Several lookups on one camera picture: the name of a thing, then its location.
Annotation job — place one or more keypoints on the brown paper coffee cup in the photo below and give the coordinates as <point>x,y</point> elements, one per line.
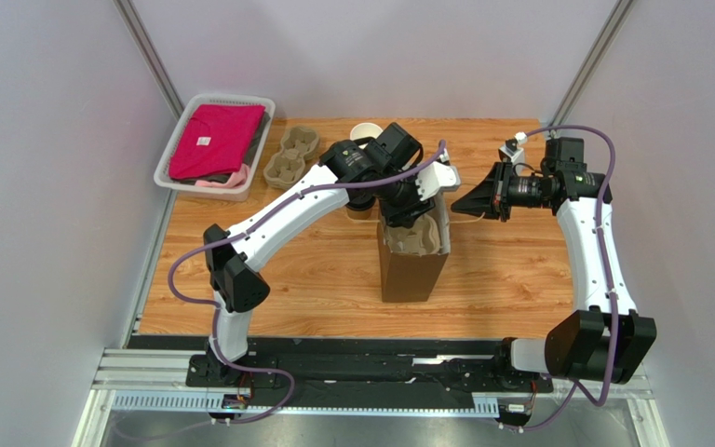
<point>359,215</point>

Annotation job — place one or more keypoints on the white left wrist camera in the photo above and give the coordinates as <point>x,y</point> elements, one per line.
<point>440,176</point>

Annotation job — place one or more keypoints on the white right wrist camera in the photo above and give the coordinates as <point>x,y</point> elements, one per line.
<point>512,150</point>

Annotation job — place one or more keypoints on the white plastic basket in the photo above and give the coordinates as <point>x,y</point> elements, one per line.
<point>228,187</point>

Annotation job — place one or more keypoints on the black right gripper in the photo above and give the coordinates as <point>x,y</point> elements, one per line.
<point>498,196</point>

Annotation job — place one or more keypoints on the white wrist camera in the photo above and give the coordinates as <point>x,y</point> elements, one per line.
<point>512,150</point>
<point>440,176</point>

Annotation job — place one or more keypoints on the cardboard cup carrier tray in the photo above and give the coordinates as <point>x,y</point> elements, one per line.
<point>298,146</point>

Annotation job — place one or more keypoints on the pink folded cloth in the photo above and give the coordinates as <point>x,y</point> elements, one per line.
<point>215,140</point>

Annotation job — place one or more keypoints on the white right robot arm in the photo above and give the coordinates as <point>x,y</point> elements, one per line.
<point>605,338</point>

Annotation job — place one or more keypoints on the brown paper bag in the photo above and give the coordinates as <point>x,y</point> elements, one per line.
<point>410,278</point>

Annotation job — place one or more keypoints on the stack of paper cups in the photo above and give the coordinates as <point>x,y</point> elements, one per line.
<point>362,133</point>

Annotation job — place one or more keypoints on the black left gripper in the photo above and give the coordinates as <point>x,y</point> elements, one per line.
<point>406,216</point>

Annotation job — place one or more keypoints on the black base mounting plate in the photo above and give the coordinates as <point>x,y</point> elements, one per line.
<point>360,373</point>

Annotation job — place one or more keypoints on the aluminium frame rail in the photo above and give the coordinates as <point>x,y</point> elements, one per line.
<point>164,391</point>

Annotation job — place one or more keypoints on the single cardboard cup carrier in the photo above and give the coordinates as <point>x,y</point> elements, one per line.
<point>421,239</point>

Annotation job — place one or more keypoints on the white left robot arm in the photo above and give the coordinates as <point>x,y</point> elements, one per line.
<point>388,169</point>

